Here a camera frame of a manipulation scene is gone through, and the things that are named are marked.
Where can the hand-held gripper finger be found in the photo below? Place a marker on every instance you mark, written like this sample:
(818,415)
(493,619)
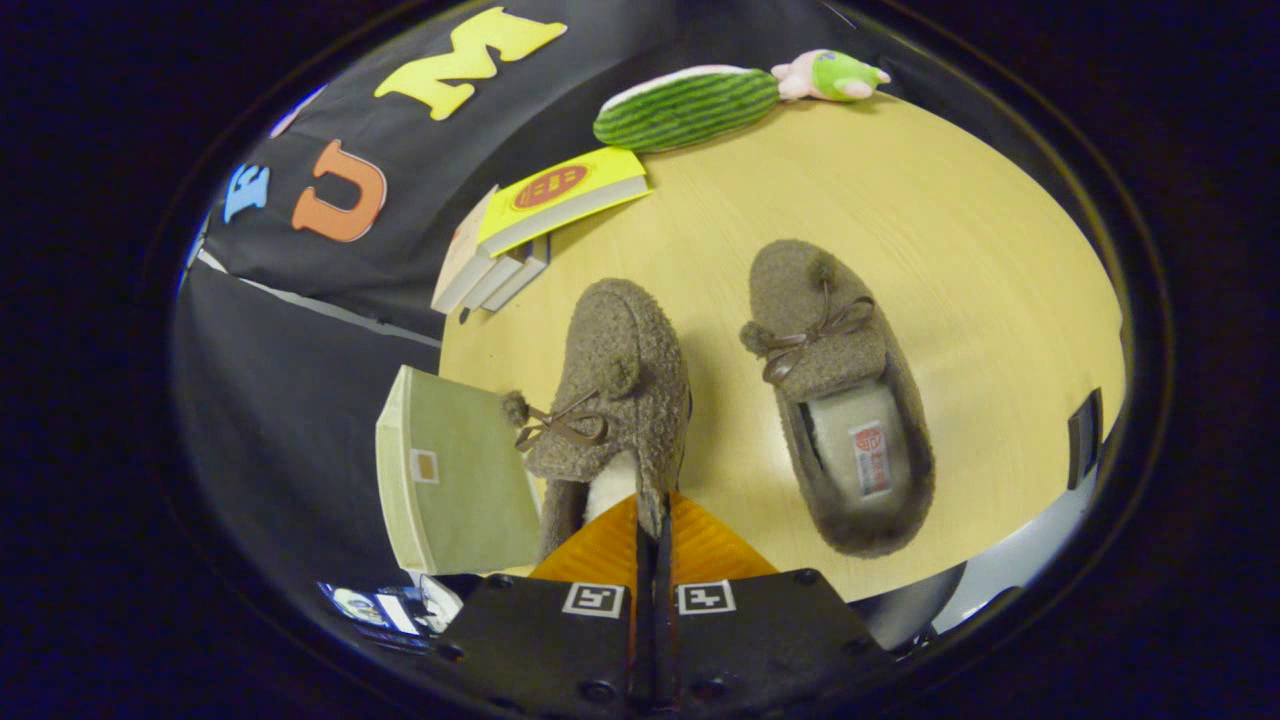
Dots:
(645,610)
(664,620)

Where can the green fabric storage box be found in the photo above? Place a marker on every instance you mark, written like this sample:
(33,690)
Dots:
(460,480)

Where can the brown fuzzy shoe with bow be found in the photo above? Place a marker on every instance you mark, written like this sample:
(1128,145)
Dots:
(800,290)
(620,340)

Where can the blue printed box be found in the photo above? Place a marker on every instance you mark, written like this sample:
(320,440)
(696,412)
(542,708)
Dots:
(365,607)

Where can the white paper sheet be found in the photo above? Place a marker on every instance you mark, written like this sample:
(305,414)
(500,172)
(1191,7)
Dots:
(440,600)

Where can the white book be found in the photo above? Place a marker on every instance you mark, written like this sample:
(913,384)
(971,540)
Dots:
(497,282)
(525,275)

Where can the black backdrop cloth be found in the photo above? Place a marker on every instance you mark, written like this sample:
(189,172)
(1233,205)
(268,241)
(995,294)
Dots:
(280,400)

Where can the yellow book with red circle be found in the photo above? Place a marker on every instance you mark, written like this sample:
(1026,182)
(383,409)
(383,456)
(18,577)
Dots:
(560,190)

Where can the watermelon slice plush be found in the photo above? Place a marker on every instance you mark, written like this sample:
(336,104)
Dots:
(690,108)

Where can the pink and green plush toy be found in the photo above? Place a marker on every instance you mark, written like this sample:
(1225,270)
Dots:
(835,75)

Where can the black table edge bracket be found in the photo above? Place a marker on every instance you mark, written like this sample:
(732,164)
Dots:
(1085,437)

